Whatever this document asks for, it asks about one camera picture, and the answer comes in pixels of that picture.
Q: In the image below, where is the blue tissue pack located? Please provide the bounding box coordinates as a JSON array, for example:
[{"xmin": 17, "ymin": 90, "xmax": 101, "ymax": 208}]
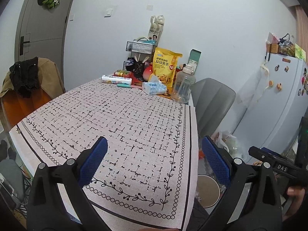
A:
[{"xmin": 142, "ymin": 74, "xmax": 167, "ymax": 95}]

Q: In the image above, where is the green paper box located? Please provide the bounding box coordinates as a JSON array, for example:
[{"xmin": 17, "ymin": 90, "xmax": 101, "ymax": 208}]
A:
[{"xmin": 189, "ymin": 49, "xmax": 201, "ymax": 71}]

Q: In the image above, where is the orange wooden chair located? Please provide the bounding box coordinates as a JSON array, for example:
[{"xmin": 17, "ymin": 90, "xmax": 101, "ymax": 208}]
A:
[{"xmin": 0, "ymin": 87, "xmax": 65, "ymax": 131}]

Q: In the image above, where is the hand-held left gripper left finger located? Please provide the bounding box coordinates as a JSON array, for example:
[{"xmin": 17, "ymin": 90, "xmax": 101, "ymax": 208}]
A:
[{"xmin": 26, "ymin": 136, "xmax": 108, "ymax": 231}]

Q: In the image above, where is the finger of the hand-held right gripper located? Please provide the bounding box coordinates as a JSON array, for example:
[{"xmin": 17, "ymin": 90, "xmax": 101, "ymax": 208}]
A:
[{"xmin": 248, "ymin": 146, "xmax": 297, "ymax": 167}]

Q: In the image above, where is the clear plastic bag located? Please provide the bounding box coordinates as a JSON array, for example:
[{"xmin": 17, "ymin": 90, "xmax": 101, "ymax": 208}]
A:
[{"xmin": 212, "ymin": 131, "xmax": 239, "ymax": 159}]

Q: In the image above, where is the red peach ornament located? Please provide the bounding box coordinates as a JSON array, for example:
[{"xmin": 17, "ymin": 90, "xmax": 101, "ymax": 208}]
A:
[{"xmin": 143, "ymin": 64, "xmax": 154, "ymax": 80}]

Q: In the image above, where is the yellow red snack tube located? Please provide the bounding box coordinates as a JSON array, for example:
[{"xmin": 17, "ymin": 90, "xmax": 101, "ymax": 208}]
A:
[{"xmin": 114, "ymin": 70, "xmax": 132, "ymax": 78}]

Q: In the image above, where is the beige round trash bin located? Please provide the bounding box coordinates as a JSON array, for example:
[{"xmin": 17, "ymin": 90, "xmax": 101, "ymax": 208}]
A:
[{"xmin": 197, "ymin": 174, "xmax": 220, "ymax": 208}]

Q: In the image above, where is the white fridge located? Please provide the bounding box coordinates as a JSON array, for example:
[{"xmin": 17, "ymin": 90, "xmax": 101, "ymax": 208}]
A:
[{"xmin": 234, "ymin": 55, "xmax": 308, "ymax": 159}]

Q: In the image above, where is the black door handle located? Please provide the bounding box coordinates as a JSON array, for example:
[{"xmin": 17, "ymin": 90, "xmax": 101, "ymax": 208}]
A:
[{"xmin": 19, "ymin": 36, "xmax": 30, "ymax": 55}]

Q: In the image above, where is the light green box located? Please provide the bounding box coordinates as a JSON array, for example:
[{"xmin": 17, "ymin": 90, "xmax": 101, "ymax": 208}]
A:
[{"xmin": 294, "ymin": 44, "xmax": 306, "ymax": 60}]

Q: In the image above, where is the small wooden box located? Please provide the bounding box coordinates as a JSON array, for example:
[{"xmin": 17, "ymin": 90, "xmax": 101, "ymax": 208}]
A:
[{"xmin": 266, "ymin": 42, "xmax": 280, "ymax": 53}]

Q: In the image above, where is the yellow snack bag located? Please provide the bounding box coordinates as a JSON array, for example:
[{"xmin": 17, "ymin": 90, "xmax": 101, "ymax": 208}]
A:
[{"xmin": 153, "ymin": 47, "xmax": 183, "ymax": 88}]

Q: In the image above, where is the clear plastic water bottle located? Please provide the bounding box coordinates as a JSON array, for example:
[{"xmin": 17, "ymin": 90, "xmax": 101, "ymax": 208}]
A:
[{"xmin": 171, "ymin": 64, "xmax": 196, "ymax": 103}]

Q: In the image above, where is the white printed tote bag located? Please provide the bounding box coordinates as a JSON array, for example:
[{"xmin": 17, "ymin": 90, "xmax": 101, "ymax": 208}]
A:
[{"xmin": 147, "ymin": 15, "xmax": 165, "ymax": 47}]

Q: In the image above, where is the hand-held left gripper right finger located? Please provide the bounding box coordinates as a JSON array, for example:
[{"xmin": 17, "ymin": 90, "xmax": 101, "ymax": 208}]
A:
[{"xmin": 202, "ymin": 135, "xmax": 282, "ymax": 231}]

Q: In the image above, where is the black pen holder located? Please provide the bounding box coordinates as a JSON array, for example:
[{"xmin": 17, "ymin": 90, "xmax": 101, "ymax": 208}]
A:
[{"xmin": 133, "ymin": 55, "xmax": 150, "ymax": 79}]

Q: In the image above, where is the person's right hand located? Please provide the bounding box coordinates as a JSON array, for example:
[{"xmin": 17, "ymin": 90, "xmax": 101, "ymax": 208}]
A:
[{"xmin": 280, "ymin": 186, "xmax": 307, "ymax": 222}]

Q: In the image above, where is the grey chair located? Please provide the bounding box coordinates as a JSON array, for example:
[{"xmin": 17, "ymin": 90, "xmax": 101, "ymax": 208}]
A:
[{"xmin": 191, "ymin": 78, "xmax": 236, "ymax": 137}]

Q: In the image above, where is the black wire rack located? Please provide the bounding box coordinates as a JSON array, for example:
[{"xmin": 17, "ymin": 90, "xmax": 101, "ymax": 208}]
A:
[{"xmin": 123, "ymin": 40, "xmax": 157, "ymax": 73}]

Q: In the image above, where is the black wire basket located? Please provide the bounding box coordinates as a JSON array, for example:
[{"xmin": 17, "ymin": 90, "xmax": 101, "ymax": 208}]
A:
[{"xmin": 278, "ymin": 34, "xmax": 295, "ymax": 56}]

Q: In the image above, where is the white long box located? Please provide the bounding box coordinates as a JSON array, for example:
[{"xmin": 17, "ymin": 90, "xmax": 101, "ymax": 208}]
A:
[{"xmin": 101, "ymin": 75, "xmax": 133, "ymax": 86}]

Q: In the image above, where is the grey door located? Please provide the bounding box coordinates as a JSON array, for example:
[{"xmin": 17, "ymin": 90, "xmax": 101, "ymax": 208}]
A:
[{"xmin": 14, "ymin": 0, "xmax": 81, "ymax": 94}]

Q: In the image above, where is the black garment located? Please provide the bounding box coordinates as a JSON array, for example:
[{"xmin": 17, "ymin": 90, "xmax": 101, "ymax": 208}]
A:
[{"xmin": 9, "ymin": 57, "xmax": 39, "ymax": 98}]

